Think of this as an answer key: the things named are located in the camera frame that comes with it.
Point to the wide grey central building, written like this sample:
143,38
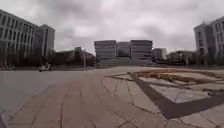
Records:
123,50

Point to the low dark building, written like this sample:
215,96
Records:
71,56

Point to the small pale building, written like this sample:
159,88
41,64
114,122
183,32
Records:
159,53

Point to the white vehicle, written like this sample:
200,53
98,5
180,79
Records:
44,67

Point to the low distant building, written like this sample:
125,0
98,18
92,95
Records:
181,56

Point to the row of bare trees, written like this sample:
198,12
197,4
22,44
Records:
20,56

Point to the tall grey office building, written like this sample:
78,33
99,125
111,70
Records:
20,36

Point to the grey multistorey building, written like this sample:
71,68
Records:
211,40

